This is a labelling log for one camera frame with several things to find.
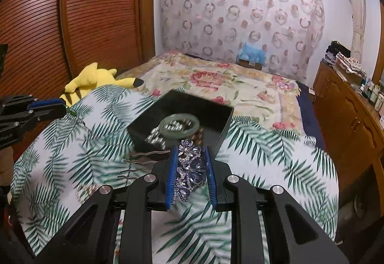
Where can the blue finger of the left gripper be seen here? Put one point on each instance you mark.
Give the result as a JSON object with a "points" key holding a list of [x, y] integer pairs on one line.
{"points": [[14, 127], [41, 105]]}

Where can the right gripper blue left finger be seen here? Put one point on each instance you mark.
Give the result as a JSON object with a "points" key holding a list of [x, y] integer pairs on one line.
{"points": [[89, 236]]}

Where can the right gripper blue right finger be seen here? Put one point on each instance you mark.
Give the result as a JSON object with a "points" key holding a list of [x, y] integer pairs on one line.
{"points": [[267, 224]]}

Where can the pale green jade bangle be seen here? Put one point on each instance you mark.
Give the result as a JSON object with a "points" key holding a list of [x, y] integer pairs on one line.
{"points": [[178, 126]]}

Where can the yellow plush toy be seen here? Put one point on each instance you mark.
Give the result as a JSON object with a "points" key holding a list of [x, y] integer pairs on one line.
{"points": [[92, 77]]}

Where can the palm leaf print cloth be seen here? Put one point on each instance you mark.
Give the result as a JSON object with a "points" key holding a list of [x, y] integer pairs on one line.
{"points": [[91, 147]]}

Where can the black square storage box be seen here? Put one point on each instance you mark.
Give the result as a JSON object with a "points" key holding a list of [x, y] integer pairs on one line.
{"points": [[214, 121]]}

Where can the wooden slatted wardrobe door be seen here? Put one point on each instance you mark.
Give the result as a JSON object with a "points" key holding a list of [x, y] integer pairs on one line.
{"points": [[50, 41]]}

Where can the floral bedspread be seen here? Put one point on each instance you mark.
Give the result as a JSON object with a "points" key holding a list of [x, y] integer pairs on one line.
{"points": [[271, 100]]}

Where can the wooden sideboard cabinet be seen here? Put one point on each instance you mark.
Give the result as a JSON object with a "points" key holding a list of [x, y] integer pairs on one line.
{"points": [[350, 126]]}

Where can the cosmetic bottles on cabinet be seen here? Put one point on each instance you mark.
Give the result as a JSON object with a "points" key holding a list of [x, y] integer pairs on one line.
{"points": [[372, 100]]}

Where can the blue plush toy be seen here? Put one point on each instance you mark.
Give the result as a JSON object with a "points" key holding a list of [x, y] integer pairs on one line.
{"points": [[251, 54]]}

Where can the pink circle patterned curtain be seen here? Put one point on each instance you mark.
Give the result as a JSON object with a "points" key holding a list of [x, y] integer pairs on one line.
{"points": [[287, 30]]}

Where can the stack of folded clothes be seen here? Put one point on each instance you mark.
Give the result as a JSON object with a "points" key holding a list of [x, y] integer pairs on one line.
{"points": [[339, 58]]}

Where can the cream lace curtain strip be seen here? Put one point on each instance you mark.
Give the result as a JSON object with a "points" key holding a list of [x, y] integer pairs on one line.
{"points": [[359, 22]]}

